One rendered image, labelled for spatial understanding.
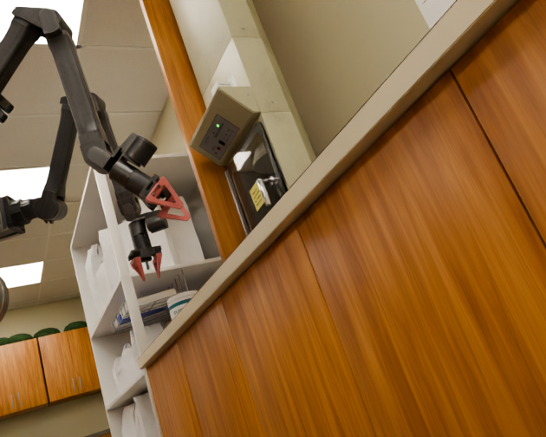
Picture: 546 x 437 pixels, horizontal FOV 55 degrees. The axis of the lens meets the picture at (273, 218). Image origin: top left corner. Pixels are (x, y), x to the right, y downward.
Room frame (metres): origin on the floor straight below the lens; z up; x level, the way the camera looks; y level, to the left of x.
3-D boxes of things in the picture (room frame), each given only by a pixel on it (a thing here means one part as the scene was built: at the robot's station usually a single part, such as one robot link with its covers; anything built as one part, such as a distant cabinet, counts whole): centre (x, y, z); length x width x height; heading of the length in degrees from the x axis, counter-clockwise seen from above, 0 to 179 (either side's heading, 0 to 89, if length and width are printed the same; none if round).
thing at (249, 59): (1.64, -0.10, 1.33); 0.32 x 0.25 x 0.77; 32
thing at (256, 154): (1.57, 0.02, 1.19); 0.30 x 0.01 x 0.40; 32
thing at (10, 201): (1.59, 0.78, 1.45); 0.09 x 0.08 x 0.12; 2
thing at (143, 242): (1.65, 0.44, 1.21); 0.10 x 0.07 x 0.07; 122
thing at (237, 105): (1.54, 0.06, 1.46); 0.32 x 0.12 x 0.10; 32
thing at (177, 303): (2.00, 0.43, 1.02); 0.13 x 0.13 x 0.15
